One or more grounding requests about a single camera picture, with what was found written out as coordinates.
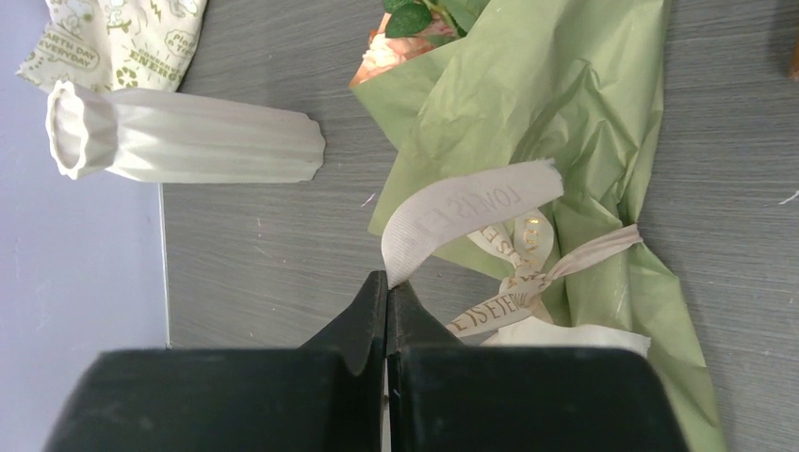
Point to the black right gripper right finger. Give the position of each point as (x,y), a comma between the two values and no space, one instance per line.
(408,324)

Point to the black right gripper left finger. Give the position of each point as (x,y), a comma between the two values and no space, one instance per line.
(357,338)

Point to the cream ribbon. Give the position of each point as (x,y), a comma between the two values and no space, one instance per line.
(498,211)

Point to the green pink flower bouquet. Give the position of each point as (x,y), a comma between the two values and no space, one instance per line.
(580,82)

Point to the white ribbed vase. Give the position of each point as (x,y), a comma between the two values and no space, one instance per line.
(155,136)

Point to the cream printed cloth bag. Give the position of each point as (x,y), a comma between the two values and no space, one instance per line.
(106,45)

